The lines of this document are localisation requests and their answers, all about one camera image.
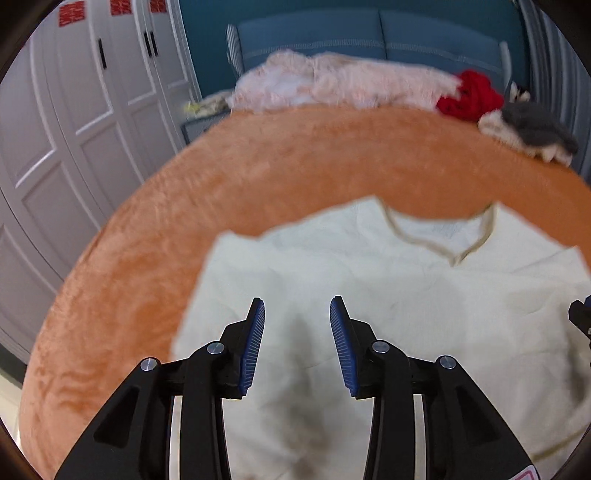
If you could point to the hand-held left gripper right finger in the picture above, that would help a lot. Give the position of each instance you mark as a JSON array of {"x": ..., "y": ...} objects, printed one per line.
[{"x": 341, "y": 346}]

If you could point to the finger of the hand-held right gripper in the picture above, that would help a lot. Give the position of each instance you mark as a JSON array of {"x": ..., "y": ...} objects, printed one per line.
[{"x": 581, "y": 316}]

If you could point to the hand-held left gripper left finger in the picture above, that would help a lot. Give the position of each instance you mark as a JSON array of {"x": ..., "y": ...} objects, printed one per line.
[{"x": 253, "y": 341}]

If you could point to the white quilted garment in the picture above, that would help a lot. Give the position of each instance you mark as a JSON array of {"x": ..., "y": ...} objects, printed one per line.
[{"x": 323, "y": 258}]

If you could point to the orange plush blanket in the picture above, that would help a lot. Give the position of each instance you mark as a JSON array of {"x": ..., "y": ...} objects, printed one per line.
[{"x": 231, "y": 161}]

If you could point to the grey knitted cloth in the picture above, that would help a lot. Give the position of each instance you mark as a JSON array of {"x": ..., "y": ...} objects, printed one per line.
[{"x": 535, "y": 122}]

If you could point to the grey and cream garment pile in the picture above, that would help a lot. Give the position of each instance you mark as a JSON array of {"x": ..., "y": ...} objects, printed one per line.
[{"x": 501, "y": 129}]

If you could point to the black and white cloth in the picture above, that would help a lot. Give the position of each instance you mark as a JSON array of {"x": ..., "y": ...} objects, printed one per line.
[{"x": 519, "y": 92}]

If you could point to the yellowish cloth bundle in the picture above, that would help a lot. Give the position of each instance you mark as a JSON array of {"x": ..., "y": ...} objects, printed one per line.
[{"x": 207, "y": 105}]

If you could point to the red cloth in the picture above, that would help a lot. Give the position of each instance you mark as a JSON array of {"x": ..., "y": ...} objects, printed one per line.
[{"x": 471, "y": 94}]

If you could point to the grey pleated curtain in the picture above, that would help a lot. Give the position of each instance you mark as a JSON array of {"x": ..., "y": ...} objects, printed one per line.
[{"x": 558, "y": 69}]

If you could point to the pink lace cloth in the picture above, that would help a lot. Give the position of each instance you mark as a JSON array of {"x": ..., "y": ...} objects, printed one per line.
[{"x": 351, "y": 81}]

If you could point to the blue padded headboard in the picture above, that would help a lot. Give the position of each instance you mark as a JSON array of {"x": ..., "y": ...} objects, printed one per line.
[{"x": 323, "y": 32}]

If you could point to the red wardrobe sticker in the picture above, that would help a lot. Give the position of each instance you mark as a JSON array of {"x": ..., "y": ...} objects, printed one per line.
[
  {"x": 155, "y": 5},
  {"x": 122, "y": 6},
  {"x": 72, "y": 13}
]

